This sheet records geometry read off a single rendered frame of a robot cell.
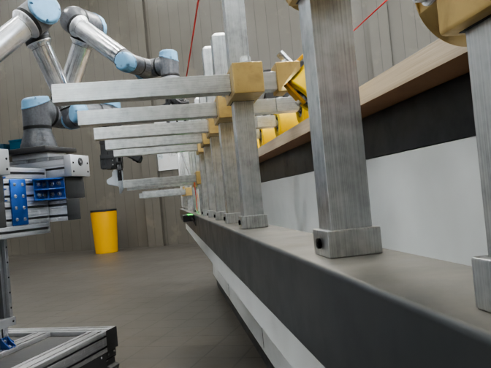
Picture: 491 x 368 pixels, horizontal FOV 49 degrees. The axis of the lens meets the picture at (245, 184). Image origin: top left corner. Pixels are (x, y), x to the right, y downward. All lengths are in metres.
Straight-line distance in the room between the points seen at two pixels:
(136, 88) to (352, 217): 0.54
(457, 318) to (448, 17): 0.12
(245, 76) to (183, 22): 9.35
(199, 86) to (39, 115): 1.63
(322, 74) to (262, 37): 9.22
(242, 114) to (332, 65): 0.50
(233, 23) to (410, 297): 0.76
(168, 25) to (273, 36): 1.98
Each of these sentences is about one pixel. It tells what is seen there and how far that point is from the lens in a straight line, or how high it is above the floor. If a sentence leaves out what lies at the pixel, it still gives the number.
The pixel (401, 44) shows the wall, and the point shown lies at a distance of 9.31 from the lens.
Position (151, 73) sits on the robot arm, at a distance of 2.30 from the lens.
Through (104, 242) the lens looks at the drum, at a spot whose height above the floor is 0.18.
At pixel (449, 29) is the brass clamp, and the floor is 0.82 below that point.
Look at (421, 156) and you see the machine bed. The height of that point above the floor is 0.79.
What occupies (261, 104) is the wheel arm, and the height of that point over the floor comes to 0.95.
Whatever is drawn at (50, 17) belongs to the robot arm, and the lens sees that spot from 2.12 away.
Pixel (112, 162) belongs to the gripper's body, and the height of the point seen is 0.93.
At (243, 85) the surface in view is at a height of 0.93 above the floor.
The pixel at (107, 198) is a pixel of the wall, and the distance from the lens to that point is 10.52.
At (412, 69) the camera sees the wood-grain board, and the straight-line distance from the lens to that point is 0.66.
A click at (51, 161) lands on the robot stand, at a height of 0.98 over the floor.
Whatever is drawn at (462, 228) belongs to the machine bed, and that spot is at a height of 0.69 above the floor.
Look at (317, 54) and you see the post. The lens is 0.46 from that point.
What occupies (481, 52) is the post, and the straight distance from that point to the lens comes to 0.24.
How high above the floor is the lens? 0.76
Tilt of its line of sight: 1 degrees up
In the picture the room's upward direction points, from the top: 5 degrees counter-clockwise
